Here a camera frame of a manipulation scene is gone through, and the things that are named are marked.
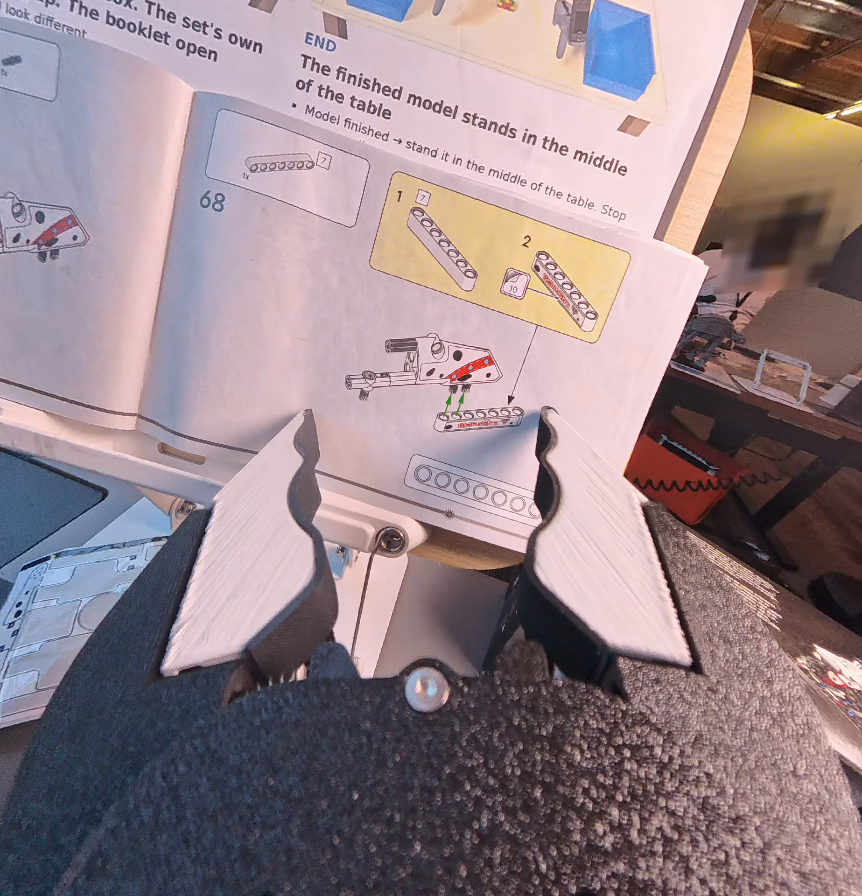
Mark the printed task sheet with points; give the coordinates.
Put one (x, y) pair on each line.
(543, 105)

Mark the lego set box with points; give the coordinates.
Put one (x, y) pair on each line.
(788, 630)

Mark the white booklet stand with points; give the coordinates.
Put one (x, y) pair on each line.
(88, 437)

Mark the grey toy walker model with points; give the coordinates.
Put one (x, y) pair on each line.
(711, 339)

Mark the lego instruction booklet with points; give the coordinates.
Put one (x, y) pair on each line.
(263, 315)

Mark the white frame object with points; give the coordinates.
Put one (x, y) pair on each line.
(760, 378)

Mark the red storage bin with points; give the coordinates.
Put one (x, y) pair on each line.
(655, 455)

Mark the dark flat panel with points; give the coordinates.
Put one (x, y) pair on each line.
(32, 504)

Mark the lego sticker sheet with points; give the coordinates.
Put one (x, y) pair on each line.
(67, 616)

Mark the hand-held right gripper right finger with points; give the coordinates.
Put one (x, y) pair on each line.
(606, 560)

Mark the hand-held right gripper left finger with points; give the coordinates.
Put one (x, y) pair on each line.
(242, 560)

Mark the dark wooden background table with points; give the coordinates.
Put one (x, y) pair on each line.
(753, 392)

